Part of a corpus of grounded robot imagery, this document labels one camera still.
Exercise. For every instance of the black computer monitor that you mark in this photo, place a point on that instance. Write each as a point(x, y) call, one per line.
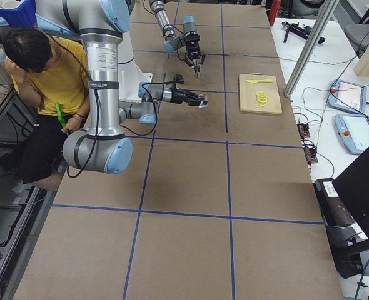
point(352, 186)

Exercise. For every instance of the upper teach pendant tablet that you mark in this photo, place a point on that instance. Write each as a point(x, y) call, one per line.
point(347, 96)

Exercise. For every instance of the black box with label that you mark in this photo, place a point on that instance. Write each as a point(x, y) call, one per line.
point(332, 207)

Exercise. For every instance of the lower teach pendant tablet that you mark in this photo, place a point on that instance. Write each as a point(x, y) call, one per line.
point(353, 130)

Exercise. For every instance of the aluminium frame post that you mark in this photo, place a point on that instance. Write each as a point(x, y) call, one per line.
point(318, 28)

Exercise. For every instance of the wooden cutting board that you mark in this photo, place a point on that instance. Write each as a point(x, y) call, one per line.
point(247, 95)

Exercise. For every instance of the steel jigger cup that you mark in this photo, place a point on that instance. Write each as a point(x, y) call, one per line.
point(197, 69)

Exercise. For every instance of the teach pendant tablet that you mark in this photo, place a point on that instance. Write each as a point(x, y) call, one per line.
point(353, 130)
point(347, 96)

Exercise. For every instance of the small glass measuring beaker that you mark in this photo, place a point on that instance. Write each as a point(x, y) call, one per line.
point(203, 101)

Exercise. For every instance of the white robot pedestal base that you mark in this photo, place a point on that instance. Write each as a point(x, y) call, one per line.
point(130, 76)

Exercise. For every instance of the green plastic tool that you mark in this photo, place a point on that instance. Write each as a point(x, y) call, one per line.
point(61, 118)

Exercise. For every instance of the black handheld tool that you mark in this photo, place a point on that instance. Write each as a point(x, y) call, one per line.
point(302, 32)

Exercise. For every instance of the person in yellow shirt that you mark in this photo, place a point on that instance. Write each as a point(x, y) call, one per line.
point(45, 70)

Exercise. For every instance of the yellow plastic knife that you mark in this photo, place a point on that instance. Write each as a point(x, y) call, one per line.
point(254, 81)

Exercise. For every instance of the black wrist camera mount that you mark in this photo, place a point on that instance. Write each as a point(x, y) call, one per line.
point(178, 79)

